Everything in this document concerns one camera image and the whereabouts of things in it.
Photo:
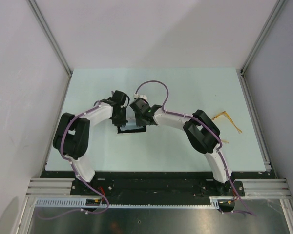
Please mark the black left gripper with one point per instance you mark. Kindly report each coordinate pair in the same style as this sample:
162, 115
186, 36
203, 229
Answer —
122, 122

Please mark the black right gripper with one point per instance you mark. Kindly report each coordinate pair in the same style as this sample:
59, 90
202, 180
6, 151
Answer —
139, 123

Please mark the blue cleaning cloth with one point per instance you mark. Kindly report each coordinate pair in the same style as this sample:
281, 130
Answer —
129, 126

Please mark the white geometric glasses case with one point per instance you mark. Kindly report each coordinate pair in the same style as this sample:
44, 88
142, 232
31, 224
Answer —
141, 129

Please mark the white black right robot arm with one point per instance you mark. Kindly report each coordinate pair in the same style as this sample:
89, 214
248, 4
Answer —
202, 133

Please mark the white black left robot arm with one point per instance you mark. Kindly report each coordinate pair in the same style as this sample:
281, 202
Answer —
72, 134

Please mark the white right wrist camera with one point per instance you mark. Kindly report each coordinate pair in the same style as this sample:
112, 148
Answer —
144, 97

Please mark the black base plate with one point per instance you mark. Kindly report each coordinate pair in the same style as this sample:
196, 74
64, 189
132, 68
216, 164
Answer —
201, 183

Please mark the right aluminium side rail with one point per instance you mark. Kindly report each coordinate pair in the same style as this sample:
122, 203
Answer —
255, 121

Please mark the left aluminium corner post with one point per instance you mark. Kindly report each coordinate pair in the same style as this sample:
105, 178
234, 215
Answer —
49, 35

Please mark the aluminium corner post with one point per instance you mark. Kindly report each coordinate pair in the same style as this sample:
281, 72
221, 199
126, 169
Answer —
271, 20
49, 35

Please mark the grey slotted cable duct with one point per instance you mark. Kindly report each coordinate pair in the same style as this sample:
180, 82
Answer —
86, 203

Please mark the aluminium front frame rail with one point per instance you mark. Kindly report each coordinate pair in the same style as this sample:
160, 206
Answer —
253, 188

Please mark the right aluminium corner post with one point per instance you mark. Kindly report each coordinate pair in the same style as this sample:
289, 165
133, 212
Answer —
271, 20

